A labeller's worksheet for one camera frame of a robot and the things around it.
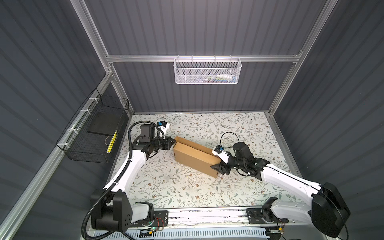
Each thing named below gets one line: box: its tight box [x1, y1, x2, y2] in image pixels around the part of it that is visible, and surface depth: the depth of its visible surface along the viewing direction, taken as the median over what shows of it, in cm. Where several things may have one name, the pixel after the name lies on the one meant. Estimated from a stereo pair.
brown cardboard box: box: [173, 136, 222, 179], surface depth 81 cm
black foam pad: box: [87, 110, 125, 136], surface depth 77 cm
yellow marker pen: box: [106, 130, 118, 154], surface depth 72 cm
